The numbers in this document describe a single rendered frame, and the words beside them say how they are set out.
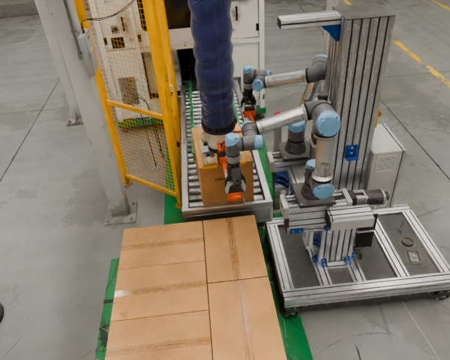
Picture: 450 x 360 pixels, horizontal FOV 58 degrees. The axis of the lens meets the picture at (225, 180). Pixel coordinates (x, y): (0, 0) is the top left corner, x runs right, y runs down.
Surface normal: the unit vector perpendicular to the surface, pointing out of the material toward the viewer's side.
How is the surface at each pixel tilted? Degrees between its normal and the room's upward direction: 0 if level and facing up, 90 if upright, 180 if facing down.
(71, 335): 0
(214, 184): 90
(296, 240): 0
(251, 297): 0
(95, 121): 90
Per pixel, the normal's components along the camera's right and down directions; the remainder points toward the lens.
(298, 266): -0.07, -0.79
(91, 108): 0.11, 0.60
